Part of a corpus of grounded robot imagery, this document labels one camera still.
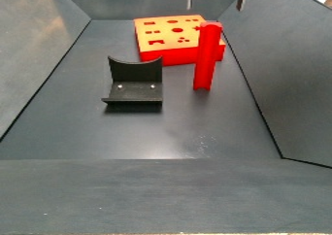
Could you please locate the red arch bar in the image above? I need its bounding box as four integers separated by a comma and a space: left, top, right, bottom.
193, 22, 221, 90

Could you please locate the red foam shape-hole board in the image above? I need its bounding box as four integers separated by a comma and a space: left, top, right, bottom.
133, 15, 221, 66

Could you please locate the black curved fixture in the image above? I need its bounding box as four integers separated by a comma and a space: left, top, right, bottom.
101, 57, 164, 113

